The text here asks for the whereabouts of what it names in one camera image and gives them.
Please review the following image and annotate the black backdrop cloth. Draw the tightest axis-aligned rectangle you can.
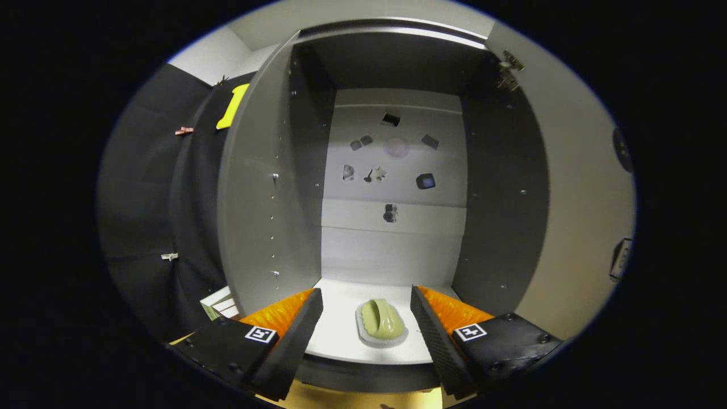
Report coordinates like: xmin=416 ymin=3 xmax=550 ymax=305
xmin=97 ymin=62 xmax=256 ymax=341

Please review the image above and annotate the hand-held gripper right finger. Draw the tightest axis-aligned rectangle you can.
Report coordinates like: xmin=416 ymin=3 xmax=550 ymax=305
xmin=410 ymin=285 xmax=566 ymax=398

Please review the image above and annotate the pale green book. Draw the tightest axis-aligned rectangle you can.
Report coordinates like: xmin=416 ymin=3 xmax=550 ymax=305
xmin=200 ymin=286 xmax=236 ymax=320

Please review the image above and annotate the metal door hinge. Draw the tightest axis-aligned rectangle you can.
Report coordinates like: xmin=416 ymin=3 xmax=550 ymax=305
xmin=497 ymin=50 xmax=526 ymax=91

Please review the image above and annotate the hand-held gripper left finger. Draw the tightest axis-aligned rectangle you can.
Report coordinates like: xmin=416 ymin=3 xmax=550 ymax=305
xmin=170 ymin=288 xmax=324 ymax=402

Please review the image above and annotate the grey cabinet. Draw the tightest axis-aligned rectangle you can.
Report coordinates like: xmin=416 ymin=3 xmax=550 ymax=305
xmin=218 ymin=17 xmax=551 ymax=393

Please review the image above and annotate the white cabinet shelf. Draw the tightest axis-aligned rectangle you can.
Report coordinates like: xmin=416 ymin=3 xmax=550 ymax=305
xmin=306 ymin=278 xmax=461 ymax=365

